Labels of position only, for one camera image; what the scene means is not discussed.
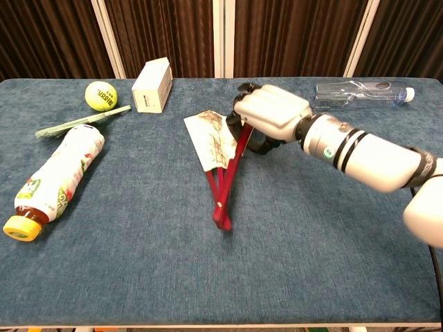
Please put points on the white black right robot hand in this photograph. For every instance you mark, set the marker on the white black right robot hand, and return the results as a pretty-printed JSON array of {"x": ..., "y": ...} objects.
[{"x": 273, "y": 107}]

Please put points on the red ribbed paper folding fan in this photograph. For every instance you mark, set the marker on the red ribbed paper folding fan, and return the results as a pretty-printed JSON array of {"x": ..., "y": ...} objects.
[{"x": 211, "y": 138}]

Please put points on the closed green folding fan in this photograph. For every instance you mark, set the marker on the closed green folding fan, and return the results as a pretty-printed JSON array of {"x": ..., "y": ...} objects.
[{"x": 86, "y": 120}]

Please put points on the clear empty plastic bottle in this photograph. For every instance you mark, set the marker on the clear empty plastic bottle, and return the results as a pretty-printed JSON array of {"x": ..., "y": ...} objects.
[{"x": 346, "y": 95}]

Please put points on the white cardboard box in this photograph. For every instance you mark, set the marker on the white cardboard box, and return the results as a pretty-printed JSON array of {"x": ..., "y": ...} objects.
[{"x": 152, "y": 86}]

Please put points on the yellow green tennis ball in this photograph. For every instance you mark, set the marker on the yellow green tennis ball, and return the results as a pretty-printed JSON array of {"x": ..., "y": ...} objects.
[{"x": 101, "y": 96}]

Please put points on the blue felt table mat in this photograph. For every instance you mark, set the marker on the blue felt table mat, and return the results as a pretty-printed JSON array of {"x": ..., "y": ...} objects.
[{"x": 221, "y": 276}]

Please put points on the yellow capped tea bottle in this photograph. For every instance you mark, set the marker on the yellow capped tea bottle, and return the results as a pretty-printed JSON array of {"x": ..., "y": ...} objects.
[{"x": 62, "y": 173}]

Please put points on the white partition post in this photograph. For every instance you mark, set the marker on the white partition post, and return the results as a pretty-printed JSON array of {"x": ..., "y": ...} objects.
[
  {"x": 108, "y": 38},
  {"x": 224, "y": 38},
  {"x": 361, "y": 38}
]

